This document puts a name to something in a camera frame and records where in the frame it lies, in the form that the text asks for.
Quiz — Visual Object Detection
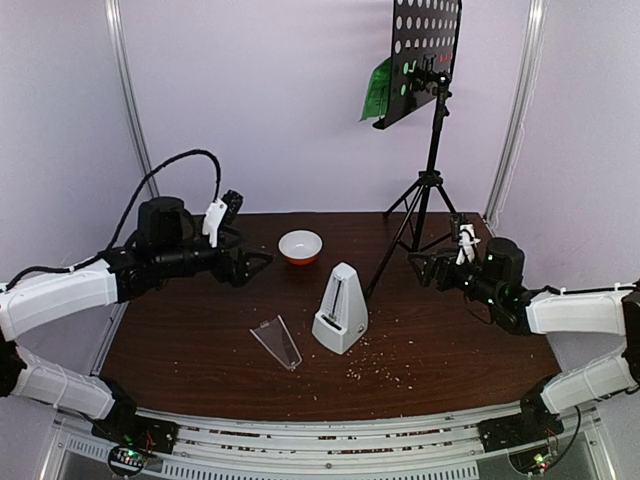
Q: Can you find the clear metronome cover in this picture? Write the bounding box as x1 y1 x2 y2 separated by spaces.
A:
250 315 302 371

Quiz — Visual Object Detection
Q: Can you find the white metronome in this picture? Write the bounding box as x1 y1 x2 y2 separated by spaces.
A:
312 262 368 355

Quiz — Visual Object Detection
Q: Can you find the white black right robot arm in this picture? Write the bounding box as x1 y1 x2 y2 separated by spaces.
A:
408 237 639 452

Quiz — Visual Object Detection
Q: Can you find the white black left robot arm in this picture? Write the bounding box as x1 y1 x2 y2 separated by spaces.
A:
1 191 273 456

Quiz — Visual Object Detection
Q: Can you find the white orange bowl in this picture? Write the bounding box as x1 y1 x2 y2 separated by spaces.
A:
278 230 323 266

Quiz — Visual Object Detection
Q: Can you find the green sheet booklet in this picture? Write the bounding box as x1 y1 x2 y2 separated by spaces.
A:
360 57 392 121

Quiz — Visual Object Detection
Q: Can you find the right round circuit board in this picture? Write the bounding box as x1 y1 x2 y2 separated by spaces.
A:
508 443 563 477

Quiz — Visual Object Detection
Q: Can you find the round circuit board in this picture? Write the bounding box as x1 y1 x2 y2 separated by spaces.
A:
107 446 150 478
508 443 563 477

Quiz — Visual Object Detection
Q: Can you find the left round circuit board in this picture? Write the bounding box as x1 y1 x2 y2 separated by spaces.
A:
107 446 150 478

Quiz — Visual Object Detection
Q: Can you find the black music stand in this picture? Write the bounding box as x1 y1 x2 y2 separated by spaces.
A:
364 0 463 298

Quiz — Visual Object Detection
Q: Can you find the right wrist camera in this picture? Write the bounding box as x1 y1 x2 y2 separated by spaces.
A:
450 213 480 265

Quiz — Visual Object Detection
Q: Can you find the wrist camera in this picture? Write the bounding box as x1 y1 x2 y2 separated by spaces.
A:
450 213 480 265
202 190 244 248

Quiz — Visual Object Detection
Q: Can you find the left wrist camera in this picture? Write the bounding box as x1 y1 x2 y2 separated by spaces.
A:
202 190 244 248

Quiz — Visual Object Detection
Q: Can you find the black braided left cable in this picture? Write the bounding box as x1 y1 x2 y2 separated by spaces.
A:
107 148 224 251

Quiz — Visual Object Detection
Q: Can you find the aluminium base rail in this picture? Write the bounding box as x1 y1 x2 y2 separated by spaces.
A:
37 399 619 480

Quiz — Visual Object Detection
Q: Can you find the right aluminium frame post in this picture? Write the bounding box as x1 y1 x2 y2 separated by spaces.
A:
484 0 548 231

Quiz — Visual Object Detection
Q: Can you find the aluminium frame post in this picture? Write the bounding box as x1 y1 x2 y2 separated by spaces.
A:
104 0 153 176
484 0 548 231

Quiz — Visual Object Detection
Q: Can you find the left aluminium frame post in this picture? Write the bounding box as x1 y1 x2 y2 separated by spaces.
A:
104 0 153 176

